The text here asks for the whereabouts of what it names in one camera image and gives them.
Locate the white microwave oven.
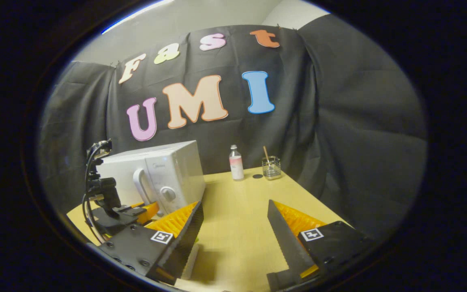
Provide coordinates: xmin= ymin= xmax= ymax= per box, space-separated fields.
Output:
xmin=96 ymin=140 xmax=206 ymax=215

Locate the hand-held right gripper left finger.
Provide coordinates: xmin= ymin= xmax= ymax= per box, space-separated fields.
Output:
xmin=90 ymin=201 xmax=205 ymax=286

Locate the black backdrop cloth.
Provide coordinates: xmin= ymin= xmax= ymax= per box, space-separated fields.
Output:
xmin=39 ymin=14 xmax=428 ymax=244

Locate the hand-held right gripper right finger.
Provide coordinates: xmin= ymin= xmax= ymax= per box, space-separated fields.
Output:
xmin=267 ymin=200 xmax=376 ymax=290

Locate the clear glass cup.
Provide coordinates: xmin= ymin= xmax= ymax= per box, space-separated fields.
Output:
xmin=262 ymin=156 xmax=282 ymax=180

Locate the small clear bottle pink label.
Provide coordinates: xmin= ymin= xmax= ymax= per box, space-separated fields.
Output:
xmin=229 ymin=145 xmax=245 ymax=181

